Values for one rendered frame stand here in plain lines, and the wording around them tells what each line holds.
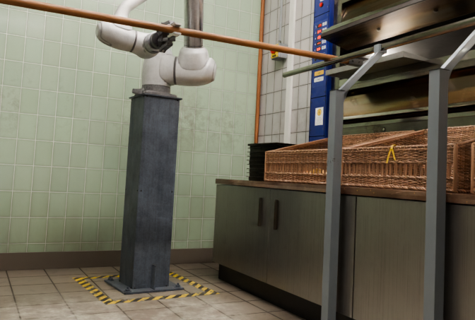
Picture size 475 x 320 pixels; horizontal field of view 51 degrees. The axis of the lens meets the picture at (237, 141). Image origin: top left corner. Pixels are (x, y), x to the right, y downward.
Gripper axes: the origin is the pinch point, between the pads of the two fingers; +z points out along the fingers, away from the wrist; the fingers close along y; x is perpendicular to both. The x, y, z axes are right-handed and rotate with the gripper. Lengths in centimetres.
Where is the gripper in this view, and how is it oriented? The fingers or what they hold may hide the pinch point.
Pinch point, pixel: (174, 30)
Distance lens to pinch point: 206.0
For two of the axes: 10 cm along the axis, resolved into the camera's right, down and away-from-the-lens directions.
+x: -8.7, -0.8, -4.8
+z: 4.9, -0.3, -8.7
